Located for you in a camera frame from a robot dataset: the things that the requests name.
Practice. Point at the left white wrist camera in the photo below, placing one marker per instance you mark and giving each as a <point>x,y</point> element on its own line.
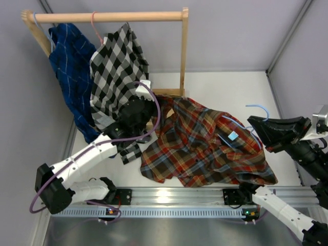
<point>142,90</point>

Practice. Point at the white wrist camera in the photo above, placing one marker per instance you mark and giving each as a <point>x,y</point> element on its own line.
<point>318,127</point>
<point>142,90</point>

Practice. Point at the blue plaid shirt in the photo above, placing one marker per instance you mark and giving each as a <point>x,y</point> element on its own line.
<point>70,62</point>

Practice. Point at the pink hanger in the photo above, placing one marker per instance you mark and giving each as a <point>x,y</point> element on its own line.
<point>95,29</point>

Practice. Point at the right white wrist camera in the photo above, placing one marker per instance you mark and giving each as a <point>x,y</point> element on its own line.
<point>318,127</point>

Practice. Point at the wooden clothes rack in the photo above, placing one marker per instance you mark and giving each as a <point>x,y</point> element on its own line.
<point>31,20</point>

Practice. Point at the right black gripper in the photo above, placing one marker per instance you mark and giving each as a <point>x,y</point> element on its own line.
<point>279,134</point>

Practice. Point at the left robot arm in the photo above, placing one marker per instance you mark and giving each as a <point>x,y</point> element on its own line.
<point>57,185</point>

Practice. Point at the red orange plaid shirt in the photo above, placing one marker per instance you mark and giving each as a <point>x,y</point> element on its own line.
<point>200,146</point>

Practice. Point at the black white checkered shirt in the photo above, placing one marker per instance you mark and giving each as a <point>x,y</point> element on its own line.
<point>114,68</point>

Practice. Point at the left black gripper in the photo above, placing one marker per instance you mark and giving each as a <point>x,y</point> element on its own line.
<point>152,103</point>

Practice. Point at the perforated cable duct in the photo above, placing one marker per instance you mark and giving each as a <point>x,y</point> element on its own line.
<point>101,212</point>

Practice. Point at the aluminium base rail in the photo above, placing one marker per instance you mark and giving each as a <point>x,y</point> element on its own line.
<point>169,196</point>

